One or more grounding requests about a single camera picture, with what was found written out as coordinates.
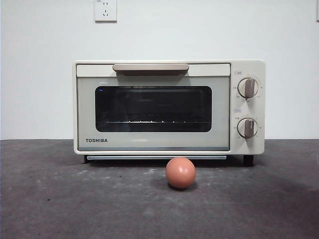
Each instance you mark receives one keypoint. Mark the brown egg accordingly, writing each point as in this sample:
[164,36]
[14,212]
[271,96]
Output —
[180,173]

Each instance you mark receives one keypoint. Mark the oven door with glass window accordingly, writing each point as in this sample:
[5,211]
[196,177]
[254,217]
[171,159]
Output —
[87,112]

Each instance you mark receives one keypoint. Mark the silver crumb tray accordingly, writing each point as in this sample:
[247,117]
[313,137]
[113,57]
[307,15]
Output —
[154,157]

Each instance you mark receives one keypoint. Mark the oven timer knob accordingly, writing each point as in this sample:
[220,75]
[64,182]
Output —
[247,128]

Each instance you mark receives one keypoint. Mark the oven temperature knob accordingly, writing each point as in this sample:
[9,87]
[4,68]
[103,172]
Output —
[248,87]

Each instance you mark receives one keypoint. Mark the black oven foot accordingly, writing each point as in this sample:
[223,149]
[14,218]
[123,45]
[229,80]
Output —
[248,160]

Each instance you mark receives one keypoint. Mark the cream toaster oven body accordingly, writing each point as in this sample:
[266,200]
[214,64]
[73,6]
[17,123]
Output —
[246,67]

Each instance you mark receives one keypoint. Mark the white wall socket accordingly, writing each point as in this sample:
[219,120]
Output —
[106,11]

